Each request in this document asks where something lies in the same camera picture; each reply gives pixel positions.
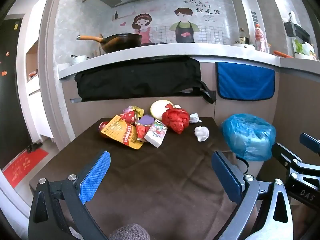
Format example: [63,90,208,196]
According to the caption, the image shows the small red wrapper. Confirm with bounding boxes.
[136,124,150,139]

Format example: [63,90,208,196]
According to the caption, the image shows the orange carrot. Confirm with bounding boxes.
[273,50,294,59]

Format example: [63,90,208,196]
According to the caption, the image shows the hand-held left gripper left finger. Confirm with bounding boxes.
[28,150,112,240]

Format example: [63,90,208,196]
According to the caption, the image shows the red plastic bag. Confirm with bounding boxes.
[161,107,191,134]

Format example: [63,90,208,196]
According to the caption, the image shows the red drink can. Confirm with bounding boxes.
[99,121,111,137]

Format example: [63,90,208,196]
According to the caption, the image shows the dark sauce bottle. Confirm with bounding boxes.
[237,28,250,45]

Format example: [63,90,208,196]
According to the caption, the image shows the white pot with greens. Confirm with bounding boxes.
[293,38,317,60]

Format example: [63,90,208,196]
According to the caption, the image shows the black cloth bag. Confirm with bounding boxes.
[74,56,217,104]

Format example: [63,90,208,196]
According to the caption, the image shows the red label plastic bottle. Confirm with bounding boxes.
[254,24,270,53]

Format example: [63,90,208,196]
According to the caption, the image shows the white bowl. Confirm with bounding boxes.
[71,55,88,65]

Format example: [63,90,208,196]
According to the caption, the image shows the purple scouring sponge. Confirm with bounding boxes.
[136,115,155,126]

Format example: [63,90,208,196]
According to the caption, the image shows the blue towel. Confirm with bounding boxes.
[215,61,276,101]

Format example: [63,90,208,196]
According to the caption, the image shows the yellow snack packet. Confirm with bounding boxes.
[101,115,145,151]

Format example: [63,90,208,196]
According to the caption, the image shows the crumpled white tissue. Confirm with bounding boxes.
[189,112,202,124]
[194,126,210,142]

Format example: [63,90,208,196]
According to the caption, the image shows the round yellow sponge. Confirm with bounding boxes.
[150,100,176,120]

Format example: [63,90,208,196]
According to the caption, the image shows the red patterned paper cup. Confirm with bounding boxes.
[120,110,137,125]

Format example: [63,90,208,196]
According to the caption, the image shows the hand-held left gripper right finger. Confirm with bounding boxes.
[211,151,293,240]

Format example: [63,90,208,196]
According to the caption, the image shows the grey knitted cloth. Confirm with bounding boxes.
[108,223,151,240]

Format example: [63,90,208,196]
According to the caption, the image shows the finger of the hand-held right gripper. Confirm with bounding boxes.
[299,132,320,153]
[271,142,302,168]

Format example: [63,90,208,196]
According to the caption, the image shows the cartoon wall sticker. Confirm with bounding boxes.
[112,0,226,45]

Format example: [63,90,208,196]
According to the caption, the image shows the blue plastic bin bag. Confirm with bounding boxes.
[221,113,277,162]

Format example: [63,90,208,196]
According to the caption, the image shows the black wall rack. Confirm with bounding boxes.
[284,12,311,45]

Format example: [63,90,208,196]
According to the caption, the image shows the dark slippers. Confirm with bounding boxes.
[26,142,43,153]

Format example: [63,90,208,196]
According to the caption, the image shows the black refrigerator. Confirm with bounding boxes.
[0,17,32,171]

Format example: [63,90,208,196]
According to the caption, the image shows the black wok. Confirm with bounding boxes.
[76,33,143,54]

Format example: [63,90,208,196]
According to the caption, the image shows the white kitchen countertop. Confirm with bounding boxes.
[57,42,320,81]

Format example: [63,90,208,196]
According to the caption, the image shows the purple snack wrapper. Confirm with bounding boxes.
[122,105,145,117]

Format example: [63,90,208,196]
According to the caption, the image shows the red door mat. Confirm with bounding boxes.
[2,148,49,188]

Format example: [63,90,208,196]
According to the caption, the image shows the white pink tissue packet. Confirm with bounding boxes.
[143,119,168,148]

